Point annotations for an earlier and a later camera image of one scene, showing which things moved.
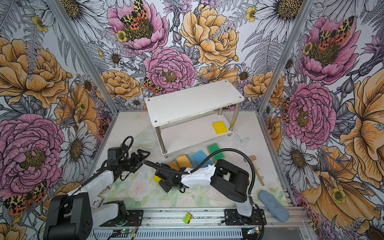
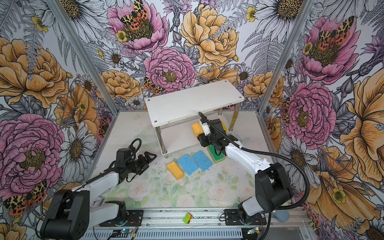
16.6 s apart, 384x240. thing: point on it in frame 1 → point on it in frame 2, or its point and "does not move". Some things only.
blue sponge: [199, 156] does not move
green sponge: [213, 148] does not move
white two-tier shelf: [184, 117] does not move
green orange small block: [187, 217] does not move
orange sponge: [183, 161] → [197, 129]
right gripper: [162, 184] → [202, 140]
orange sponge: [174, 165] does not move
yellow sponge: [157, 178] → [224, 126]
